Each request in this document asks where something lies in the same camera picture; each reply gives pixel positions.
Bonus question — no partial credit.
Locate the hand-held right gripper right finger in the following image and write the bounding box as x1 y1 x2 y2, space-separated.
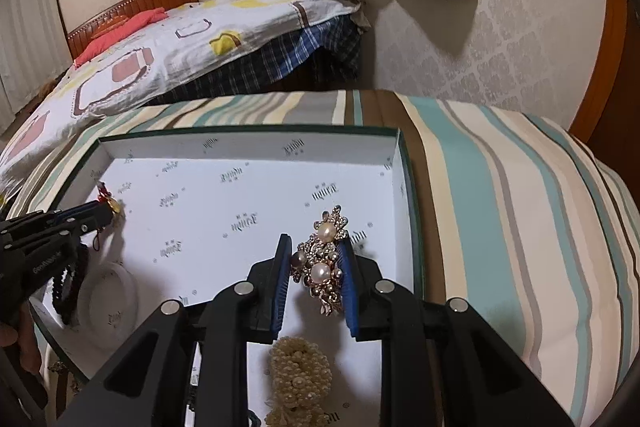
334 239 576 427

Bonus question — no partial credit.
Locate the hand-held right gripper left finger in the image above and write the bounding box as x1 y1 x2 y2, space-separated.
55 233 293 427

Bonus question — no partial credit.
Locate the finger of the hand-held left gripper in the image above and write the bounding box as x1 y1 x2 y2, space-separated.
52 208 116 244
0 200 113 235

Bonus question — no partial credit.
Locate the gold pearl brooch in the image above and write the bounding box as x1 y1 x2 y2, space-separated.
290 204 363 319

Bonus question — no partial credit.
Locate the red knot gold charm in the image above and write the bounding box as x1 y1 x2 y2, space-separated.
95 182 126 254

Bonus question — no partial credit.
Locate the dark red bead bracelet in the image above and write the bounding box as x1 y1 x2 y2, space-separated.
49 247 92 329

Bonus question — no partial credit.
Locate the cream pearl cluster hairpiece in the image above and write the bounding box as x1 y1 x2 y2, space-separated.
263 335 334 427

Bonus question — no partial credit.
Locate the white jade bangle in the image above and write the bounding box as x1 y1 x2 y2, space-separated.
82 259 140 350

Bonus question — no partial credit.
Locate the shallow green cardboard box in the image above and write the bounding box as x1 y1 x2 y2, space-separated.
27 127 427 427

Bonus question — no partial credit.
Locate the person's left hand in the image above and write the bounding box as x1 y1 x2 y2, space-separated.
0 319 38 375

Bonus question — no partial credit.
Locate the small rhinestone brooch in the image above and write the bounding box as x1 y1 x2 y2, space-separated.
46 358 84 394

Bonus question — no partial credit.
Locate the striped tablecloth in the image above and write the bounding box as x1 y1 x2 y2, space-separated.
0 89 640 427

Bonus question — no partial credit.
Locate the long white window curtain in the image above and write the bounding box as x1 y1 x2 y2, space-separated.
0 0 74 114

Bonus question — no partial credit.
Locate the pink pillow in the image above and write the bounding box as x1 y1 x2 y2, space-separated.
74 8 168 68

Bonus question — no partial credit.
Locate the red embroidered cushion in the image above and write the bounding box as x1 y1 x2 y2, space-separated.
91 13 132 38

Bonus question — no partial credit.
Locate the blue plaid blanket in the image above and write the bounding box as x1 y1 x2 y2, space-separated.
150 13 374 108

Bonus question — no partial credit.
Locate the wooden door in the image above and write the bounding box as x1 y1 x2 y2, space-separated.
569 0 629 154

